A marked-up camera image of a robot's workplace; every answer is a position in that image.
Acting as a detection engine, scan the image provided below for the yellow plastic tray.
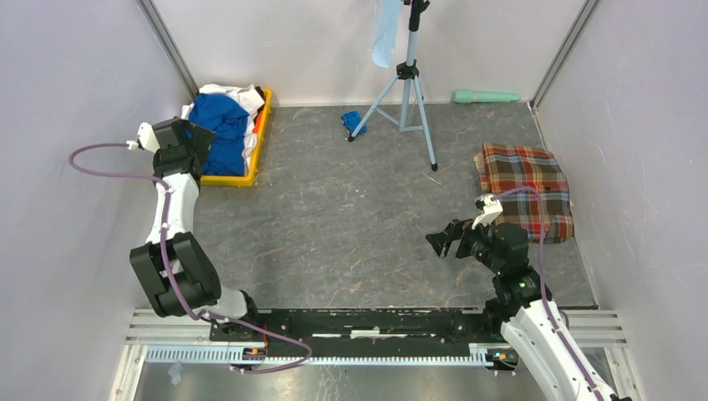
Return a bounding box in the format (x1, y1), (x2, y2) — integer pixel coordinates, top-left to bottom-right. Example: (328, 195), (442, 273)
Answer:
(200, 88), (273, 187)

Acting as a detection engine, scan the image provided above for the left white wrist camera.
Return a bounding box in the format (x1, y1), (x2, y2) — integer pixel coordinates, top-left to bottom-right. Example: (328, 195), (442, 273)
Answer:
(126, 122), (160, 154)

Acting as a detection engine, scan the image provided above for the folded plaid shirt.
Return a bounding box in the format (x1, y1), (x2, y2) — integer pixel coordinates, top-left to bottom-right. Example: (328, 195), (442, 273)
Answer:
(475, 142), (575, 244)

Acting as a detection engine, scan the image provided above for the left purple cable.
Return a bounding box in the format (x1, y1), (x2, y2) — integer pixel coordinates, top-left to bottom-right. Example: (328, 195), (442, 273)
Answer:
(68, 142), (314, 376)

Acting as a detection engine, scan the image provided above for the blue printed t-shirt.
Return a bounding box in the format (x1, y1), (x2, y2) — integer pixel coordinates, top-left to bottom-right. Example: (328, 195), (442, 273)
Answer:
(188, 94), (250, 176)

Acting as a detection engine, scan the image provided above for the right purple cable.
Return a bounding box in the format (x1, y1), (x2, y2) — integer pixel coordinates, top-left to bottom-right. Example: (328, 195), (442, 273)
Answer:
(492, 185), (607, 401)

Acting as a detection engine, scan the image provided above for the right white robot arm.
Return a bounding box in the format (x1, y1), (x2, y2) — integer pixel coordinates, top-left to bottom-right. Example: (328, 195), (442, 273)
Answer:
(425, 220), (619, 400)

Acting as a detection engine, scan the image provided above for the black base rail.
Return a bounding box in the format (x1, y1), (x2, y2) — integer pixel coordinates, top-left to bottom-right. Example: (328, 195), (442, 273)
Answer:
(210, 307), (504, 359)

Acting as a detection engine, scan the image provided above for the light blue music stand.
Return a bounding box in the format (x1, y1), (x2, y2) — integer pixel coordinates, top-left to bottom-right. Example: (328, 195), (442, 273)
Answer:
(346, 1), (438, 172)

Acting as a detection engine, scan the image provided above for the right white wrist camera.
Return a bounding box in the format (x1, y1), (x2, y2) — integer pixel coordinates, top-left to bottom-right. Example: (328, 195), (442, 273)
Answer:
(472, 194), (503, 229)

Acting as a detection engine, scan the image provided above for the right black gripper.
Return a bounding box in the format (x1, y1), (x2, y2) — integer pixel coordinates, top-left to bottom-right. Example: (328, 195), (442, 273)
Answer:
(424, 213), (503, 274)

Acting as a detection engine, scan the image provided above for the orange garment in tray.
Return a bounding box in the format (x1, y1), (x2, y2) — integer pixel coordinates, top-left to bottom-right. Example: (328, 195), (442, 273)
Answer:
(253, 108), (265, 135)

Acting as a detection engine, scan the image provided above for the white crumpled garment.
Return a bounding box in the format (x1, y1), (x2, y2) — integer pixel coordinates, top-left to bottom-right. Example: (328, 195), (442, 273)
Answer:
(181, 84), (265, 170)

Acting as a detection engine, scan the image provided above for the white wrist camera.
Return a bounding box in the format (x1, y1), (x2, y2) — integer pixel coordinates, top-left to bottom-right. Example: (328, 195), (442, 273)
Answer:
(472, 194), (503, 229)
(126, 122), (160, 154)

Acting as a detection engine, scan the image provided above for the small blue object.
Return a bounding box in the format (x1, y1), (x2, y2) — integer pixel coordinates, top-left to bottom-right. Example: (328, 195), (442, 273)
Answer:
(341, 110), (361, 135)

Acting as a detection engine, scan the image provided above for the purple cable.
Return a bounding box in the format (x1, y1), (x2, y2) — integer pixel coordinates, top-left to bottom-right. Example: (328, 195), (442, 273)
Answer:
(68, 142), (314, 376)
(492, 185), (607, 401)

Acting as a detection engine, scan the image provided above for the mint green cylinder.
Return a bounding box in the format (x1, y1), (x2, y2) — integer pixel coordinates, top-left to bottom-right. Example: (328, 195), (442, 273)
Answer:
(452, 89), (521, 104)

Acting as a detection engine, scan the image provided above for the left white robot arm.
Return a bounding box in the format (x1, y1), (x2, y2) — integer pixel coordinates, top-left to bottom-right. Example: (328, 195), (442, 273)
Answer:
(129, 117), (262, 341)

